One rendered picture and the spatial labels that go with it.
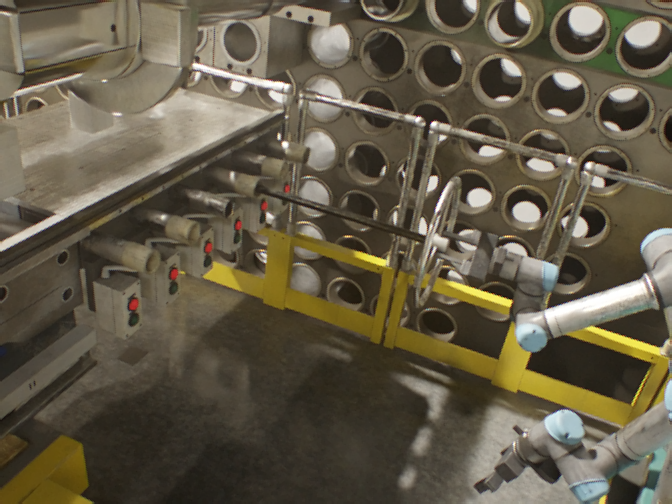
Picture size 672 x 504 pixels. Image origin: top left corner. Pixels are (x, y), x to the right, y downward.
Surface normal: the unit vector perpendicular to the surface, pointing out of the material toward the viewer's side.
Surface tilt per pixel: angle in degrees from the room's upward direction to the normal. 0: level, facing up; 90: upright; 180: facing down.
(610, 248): 90
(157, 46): 90
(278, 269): 90
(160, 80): 90
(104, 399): 0
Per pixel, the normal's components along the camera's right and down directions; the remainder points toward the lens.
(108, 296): -0.36, 0.44
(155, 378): 0.14, -0.85
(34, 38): 0.92, 0.30
